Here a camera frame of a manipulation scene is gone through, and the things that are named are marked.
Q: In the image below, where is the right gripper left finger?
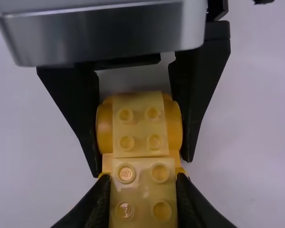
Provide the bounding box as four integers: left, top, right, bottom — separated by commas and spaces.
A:
49, 174, 113, 228

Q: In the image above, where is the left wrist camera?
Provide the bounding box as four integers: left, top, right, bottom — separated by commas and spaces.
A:
0, 0, 209, 67

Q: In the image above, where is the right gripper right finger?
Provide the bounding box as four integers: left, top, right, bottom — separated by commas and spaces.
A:
176, 171, 231, 228

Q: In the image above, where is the yellow toy car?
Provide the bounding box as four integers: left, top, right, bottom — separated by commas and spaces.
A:
95, 91, 189, 228

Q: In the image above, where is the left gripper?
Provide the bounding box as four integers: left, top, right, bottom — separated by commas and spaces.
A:
95, 0, 231, 71

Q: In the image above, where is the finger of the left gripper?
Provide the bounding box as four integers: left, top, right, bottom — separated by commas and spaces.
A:
168, 38, 232, 164
36, 63, 103, 179

